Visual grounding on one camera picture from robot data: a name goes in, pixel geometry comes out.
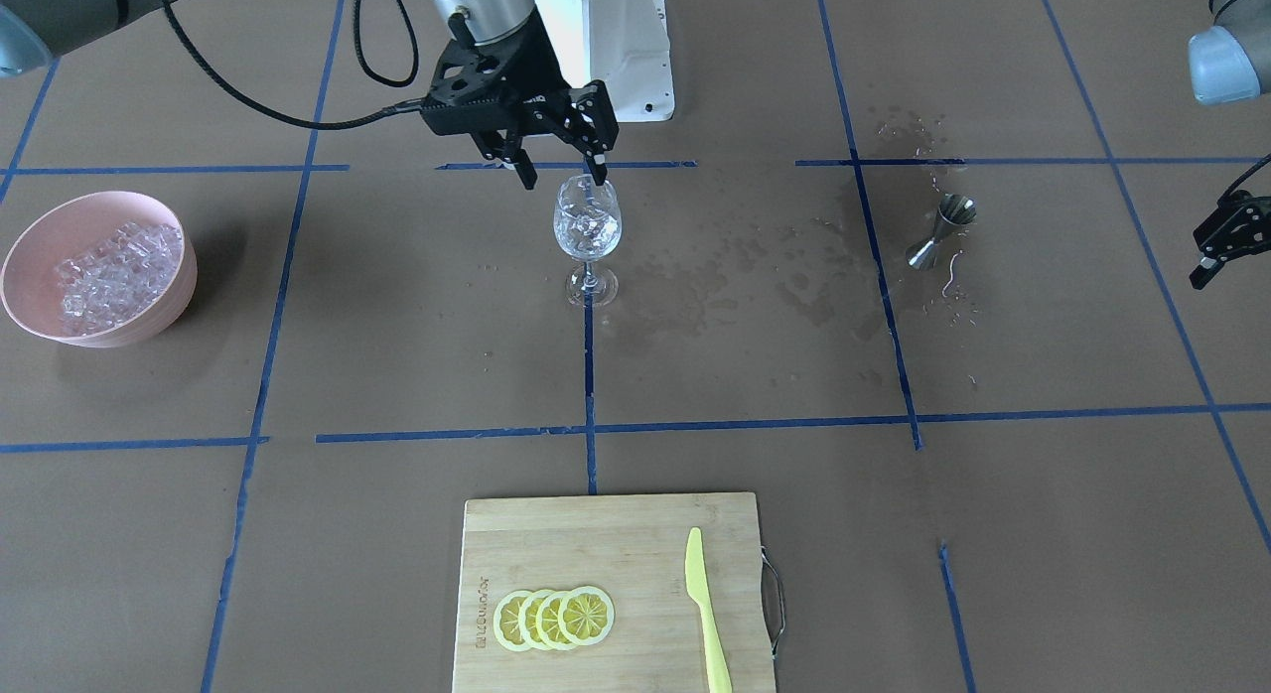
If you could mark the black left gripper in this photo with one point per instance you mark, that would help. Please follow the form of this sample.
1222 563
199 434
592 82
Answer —
1227 228

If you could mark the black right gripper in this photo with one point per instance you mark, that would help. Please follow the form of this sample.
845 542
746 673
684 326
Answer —
545 80

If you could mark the clear ice cube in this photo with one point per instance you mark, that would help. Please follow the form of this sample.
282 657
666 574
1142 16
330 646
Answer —
588 222

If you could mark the steel double jigger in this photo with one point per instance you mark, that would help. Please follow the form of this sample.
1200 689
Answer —
953 212

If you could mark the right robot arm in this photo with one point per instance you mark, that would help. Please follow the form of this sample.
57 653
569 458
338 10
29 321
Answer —
37 32

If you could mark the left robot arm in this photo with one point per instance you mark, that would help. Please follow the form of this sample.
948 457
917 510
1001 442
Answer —
1230 62

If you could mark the clear wine glass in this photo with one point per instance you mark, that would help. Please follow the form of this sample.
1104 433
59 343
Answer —
588 282

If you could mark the clear ice cubes pile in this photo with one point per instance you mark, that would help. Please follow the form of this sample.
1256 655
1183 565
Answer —
117 278

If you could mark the wooden cutting board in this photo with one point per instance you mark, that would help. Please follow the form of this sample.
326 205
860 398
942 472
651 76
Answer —
632 546

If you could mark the pink bowl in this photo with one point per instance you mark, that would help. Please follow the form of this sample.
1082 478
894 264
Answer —
31 294

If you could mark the yellow plastic knife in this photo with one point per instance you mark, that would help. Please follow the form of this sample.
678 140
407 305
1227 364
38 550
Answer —
697 588

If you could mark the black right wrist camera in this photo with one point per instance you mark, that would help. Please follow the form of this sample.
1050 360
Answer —
475 89

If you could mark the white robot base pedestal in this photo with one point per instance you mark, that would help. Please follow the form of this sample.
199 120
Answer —
624 43

